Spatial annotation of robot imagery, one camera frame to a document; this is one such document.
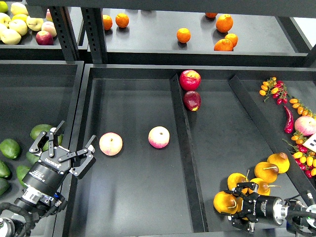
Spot dark red apple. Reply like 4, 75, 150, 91
183, 91, 201, 112

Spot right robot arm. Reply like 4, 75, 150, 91
219, 182, 316, 237

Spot orange cut by post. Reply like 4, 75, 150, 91
102, 14, 113, 31

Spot red apple on shelf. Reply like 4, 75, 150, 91
36, 31, 54, 45

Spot dark green avocado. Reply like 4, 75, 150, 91
26, 151, 40, 165

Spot bright red apple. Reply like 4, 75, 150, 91
179, 70, 201, 91

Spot green avocado long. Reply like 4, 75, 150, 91
16, 165, 30, 188

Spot cherry tomato bunch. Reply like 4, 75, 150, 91
284, 131, 316, 179
259, 77, 288, 105

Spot yellow apple middle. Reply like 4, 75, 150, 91
9, 19, 28, 36

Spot red chili pepper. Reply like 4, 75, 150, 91
283, 106, 294, 134

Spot yellow pear pile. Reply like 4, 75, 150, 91
250, 178, 271, 196
227, 173, 248, 191

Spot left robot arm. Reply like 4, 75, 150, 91
0, 121, 97, 237

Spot black tray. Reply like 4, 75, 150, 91
55, 64, 316, 237
0, 60, 85, 237

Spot pale peach on shelf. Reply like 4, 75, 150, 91
41, 21, 57, 38

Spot pink apple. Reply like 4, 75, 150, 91
294, 116, 316, 136
99, 132, 123, 156
148, 126, 170, 149

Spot black shelf upright posts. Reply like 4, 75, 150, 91
48, 6, 109, 65

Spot white label card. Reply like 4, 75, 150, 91
303, 134, 316, 152

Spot cherry tomato bunch lower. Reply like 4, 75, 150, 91
284, 131, 316, 179

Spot pink apple far right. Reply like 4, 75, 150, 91
294, 116, 316, 136

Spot cherry tomato bunch upper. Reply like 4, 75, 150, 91
259, 77, 288, 105

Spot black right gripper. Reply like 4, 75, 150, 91
221, 182, 284, 233

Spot green avocado lower edge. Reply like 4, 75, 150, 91
0, 177, 10, 196

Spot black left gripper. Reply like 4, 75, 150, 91
23, 120, 97, 197

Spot green avocado at edge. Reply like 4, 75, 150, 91
0, 160, 11, 178

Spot green avocado upper left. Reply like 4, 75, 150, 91
0, 138, 21, 159

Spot pink apple left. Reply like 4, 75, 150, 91
99, 132, 123, 156

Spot yellow apple with stem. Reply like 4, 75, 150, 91
26, 16, 44, 32

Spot yellow apple front left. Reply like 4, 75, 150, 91
0, 29, 21, 45

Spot yellow pear middle pile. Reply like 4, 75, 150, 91
250, 178, 271, 196

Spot orange front right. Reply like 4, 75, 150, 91
214, 39, 234, 51

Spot green lime corner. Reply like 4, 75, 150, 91
0, 1, 8, 13

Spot yellow pear left pile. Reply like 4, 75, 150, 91
227, 173, 248, 191

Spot black middle tray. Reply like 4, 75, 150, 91
55, 64, 316, 237

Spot orange upper left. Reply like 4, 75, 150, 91
115, 13, 129, 28

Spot orange cherry tomato string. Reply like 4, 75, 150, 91
289, 96, 315, 118

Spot black left tray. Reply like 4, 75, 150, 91
0, 60, 85, 237

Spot yellow pear with stem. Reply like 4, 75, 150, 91
254, 161, 279, 183

